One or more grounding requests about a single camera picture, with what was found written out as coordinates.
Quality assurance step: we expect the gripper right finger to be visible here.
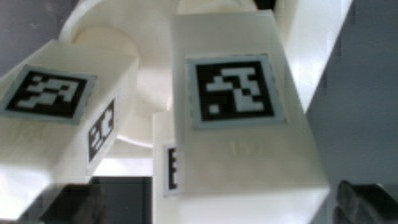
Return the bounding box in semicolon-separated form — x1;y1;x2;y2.
333;180;398;224

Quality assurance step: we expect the white round stool seat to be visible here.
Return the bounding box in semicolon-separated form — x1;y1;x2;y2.
58;0;257;148

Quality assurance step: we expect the white stool leg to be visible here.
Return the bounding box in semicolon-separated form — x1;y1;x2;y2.
168;11;328;224
152;112;179;224
0;41;138;223

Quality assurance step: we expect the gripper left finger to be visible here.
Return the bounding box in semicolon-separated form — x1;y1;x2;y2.
22;184;108;224

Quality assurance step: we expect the white U-shaped fence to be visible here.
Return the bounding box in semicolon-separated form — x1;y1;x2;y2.
93;0;353;176

